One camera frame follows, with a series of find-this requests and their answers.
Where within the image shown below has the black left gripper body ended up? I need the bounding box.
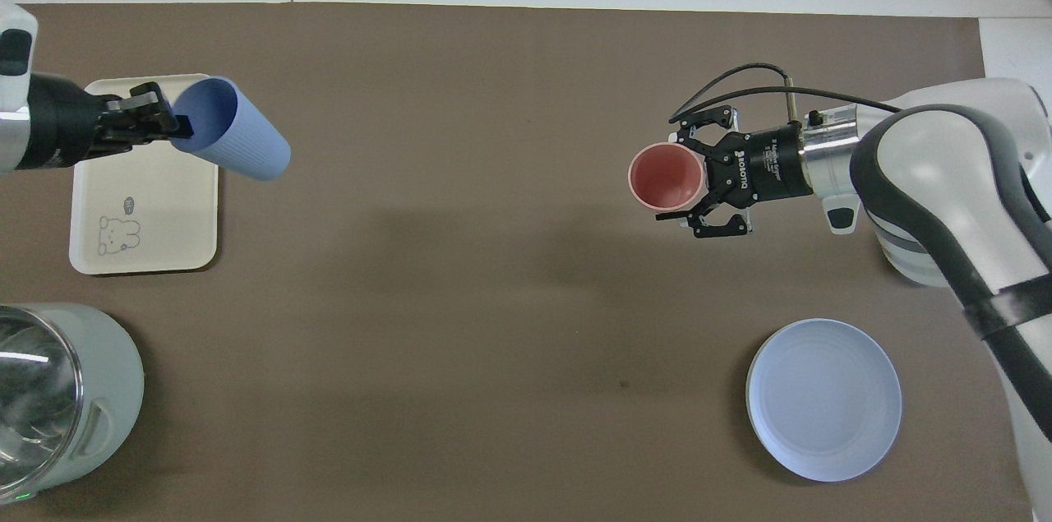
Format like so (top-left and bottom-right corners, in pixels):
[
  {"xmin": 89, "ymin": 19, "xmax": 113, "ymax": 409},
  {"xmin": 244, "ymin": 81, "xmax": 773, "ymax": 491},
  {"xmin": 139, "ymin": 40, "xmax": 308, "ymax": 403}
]
[{"xmin": 16, "ymin": 74, "xmax": 107, "ymax": 172}]

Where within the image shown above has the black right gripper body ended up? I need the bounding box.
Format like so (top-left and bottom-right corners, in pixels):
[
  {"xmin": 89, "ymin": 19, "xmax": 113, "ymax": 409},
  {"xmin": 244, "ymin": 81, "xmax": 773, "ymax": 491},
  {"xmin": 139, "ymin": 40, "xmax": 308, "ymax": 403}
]
[{"xmin": 708, "ymin": 126, "xmax": 814, "ymax": 207}]

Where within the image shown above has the pink cup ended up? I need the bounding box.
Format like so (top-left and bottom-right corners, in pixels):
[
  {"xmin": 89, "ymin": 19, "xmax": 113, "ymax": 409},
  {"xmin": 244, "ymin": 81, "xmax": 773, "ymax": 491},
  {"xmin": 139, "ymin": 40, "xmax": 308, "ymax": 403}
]
[{"xmin": 628, "ymin": 142, "xmax": 706, "ymax": 212}]

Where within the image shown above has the blue ribbed cup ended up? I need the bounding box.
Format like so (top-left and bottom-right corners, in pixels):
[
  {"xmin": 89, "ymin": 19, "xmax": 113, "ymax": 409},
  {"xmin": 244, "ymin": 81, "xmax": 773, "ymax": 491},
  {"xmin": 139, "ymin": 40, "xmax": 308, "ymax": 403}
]
[{"xmin": 170, "ymin": 76, "xmax": 292, "ymax": 182}]

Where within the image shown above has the cream tray with bear print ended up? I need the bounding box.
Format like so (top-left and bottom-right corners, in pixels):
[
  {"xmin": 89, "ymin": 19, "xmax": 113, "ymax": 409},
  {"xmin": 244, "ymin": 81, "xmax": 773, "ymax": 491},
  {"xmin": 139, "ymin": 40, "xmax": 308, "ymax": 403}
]
[{"xmin": 69, "ymin": 74, "xmax": 221, "ymax": 275}]

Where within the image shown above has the light blue plate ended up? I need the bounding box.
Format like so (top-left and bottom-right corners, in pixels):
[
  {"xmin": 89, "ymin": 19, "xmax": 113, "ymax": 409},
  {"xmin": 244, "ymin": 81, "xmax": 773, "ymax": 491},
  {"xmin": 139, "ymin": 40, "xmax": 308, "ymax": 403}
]
[{"xmin": 745, "ymin": 318, "xmax": 902, "ymax": 483}]

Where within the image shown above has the pale green cooking pot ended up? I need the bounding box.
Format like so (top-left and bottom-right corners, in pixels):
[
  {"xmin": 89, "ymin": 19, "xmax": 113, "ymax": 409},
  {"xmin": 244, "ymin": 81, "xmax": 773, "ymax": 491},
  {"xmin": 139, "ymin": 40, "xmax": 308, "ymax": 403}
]
[{"xmin": 0, "ymin": 303, "xmax": 145, "ymax": 505}]

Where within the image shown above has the glass pot lid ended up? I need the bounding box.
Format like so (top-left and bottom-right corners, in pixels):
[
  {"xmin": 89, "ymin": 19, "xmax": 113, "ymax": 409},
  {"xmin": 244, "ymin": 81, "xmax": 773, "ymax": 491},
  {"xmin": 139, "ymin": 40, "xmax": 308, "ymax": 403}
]
[{"xmin": 0, "ymin": 307, "xmax": 86, "ymax": 490}]

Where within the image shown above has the brown table mat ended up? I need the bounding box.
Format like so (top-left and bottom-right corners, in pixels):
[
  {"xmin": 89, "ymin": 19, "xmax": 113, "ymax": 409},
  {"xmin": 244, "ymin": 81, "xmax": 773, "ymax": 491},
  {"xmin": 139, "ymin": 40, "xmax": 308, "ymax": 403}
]
[{"xmin": 0, "ymin": 2, "xmax": 1036, "ymax": 522}]

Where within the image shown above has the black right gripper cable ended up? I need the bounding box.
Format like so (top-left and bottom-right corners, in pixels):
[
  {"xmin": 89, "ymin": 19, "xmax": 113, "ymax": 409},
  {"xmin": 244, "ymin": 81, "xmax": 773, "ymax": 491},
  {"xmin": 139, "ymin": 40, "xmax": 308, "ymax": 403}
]
[{"xmin": 670, "ymin": 62, "xmax": 902, "ymax": 125}]

